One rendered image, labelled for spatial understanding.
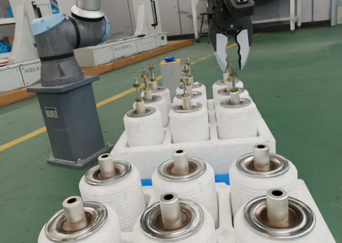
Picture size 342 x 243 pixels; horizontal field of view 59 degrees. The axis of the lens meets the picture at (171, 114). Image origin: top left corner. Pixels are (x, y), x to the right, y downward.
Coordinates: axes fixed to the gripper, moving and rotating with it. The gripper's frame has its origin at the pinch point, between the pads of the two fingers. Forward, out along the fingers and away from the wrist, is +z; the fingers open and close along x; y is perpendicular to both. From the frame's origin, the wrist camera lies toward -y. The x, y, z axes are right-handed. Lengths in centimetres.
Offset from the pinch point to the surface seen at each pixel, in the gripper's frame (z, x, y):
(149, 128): 12.5, 21.6, 0.9
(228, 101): 9.2, 1.3, 2.1
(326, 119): 34, -49, 40
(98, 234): 9.6, 28.9, -39.5
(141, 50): 23, 19, 324
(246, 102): 9.1, -2.2, -1.0
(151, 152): 17.1, 22.1, -2.6
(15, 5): -39, 123, 230
